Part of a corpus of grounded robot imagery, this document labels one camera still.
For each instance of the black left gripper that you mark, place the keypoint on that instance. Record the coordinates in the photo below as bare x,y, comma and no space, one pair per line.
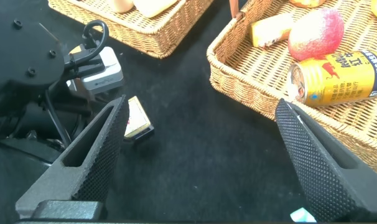
26,121

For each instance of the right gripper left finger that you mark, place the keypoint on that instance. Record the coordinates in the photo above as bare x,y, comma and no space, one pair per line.
95,165

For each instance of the pink frosted pastry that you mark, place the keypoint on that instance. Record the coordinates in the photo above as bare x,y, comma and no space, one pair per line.
306,3

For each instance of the yellow cake slice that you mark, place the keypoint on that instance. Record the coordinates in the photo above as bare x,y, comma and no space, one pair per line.
271,29

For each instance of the pink peach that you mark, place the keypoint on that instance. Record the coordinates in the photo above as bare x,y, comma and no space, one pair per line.
316,34

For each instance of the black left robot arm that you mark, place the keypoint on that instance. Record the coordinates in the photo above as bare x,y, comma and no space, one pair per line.
17,53

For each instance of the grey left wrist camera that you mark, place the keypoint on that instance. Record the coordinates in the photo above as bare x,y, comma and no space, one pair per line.
109,73

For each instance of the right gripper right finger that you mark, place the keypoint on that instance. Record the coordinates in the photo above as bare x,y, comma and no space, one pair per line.
325,174

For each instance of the cream soap bar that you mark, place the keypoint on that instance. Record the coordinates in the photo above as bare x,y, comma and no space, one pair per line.
154,7

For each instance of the printed card box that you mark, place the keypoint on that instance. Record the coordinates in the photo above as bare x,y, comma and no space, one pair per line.
137,118

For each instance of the small beige cup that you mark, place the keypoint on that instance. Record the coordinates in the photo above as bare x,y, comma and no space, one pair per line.
121,5

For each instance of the yellow drink can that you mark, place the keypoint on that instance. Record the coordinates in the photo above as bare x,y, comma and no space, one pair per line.
337,81

